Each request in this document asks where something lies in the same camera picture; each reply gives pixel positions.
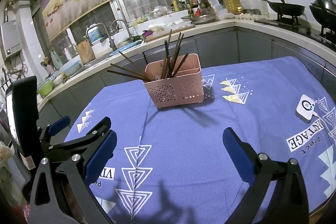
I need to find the brown chopstick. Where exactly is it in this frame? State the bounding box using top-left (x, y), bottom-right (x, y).
top-left (107, 52), bottom-right (154, 83)

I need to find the green plastic bowl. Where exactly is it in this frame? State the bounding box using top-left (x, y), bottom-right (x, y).
top-left (37, 80), bottom-right (53, 97)

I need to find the white gas water heater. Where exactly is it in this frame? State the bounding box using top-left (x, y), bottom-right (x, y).
top-left (1, 20), bottom-right (22, 61)

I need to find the upright wooden chopping board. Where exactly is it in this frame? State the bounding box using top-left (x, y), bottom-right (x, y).
top-left (76, 39), bottom-right (96, 65)

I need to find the purple patterned tablecloth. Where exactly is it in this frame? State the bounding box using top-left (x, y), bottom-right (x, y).
top-left (67, 57), bottom-right (335, 223)

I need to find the steel sink faucet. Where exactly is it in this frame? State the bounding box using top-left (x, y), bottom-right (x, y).
top-left (85, 23), bottom-right (117, 50)

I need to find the blue label detergent jug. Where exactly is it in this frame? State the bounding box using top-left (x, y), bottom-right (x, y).
top-left (87, 26), bottom-right (101, 43)

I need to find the white square smart hub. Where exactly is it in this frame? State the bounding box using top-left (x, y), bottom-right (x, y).
top-left (295, 94), bottom-right (315, 123)

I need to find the blue plastic basin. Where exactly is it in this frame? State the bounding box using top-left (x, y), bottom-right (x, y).
top-left (109, 42), bottom-right (141, 57)

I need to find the pink perforated utensil basket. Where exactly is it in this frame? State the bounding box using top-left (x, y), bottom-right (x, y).
top-left (144, 53), bottom-right (204, 109)

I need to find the wooden cutting board on counter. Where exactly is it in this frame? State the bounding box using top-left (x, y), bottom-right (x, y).
top-left (144, 24), bottom-right (195, 43)

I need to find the yellow condiment bottle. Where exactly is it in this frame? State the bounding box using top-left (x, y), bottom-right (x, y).
top-left (172, 0), bottom-right (179, 12)

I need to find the steel mixing bowl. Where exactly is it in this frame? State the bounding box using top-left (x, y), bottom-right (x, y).
top-left (181, 15), bottom-right (216, 25)

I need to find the black gas stove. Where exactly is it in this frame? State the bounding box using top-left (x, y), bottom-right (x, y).
top-left (251, 15), bottom-right (335, 52)

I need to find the white plastic jug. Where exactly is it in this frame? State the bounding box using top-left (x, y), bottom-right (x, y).
top-left (207, 0), bottom-right (222, 13)

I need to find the steel lidded pot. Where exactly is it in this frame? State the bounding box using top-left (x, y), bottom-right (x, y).
top-left (309, 0), bottom-right (335, 32)

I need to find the cooking oil bottle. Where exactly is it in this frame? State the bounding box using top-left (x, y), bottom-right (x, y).
top-left (223, 0), bottom-right (243, 15)

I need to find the black wok with handle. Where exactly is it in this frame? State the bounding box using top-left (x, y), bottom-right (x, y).
top-left (258, 0), bottom-right (305, 16)

